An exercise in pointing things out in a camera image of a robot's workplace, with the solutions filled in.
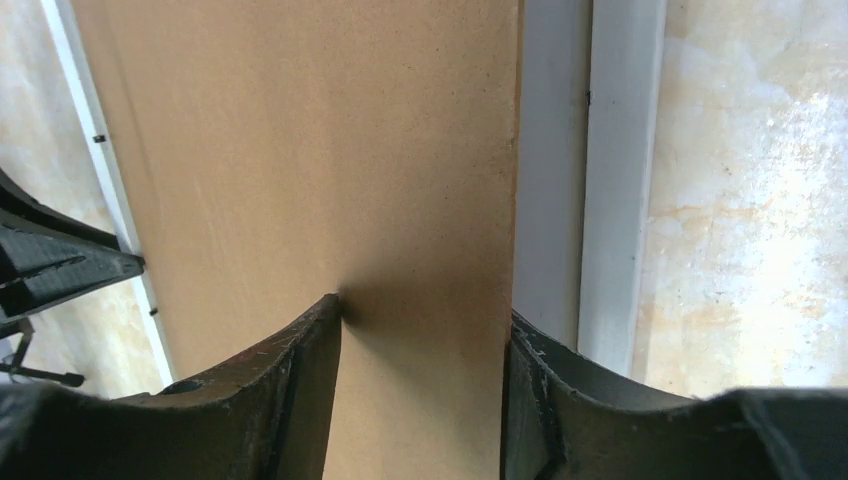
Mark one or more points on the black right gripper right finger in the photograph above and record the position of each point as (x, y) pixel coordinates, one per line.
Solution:
(566, 417)

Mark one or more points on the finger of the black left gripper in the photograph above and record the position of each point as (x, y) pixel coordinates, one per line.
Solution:
(18, 202)
(40, 270)

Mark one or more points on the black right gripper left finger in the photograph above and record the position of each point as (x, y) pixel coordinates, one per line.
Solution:
(264, 413)

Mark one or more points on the brown frame backing board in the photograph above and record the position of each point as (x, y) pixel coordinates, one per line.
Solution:
(276, 151)

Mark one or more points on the landscape photo print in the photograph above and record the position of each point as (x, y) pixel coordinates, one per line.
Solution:
(551, 166)

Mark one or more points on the white picture frame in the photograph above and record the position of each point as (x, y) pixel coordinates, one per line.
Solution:
(625, 48)

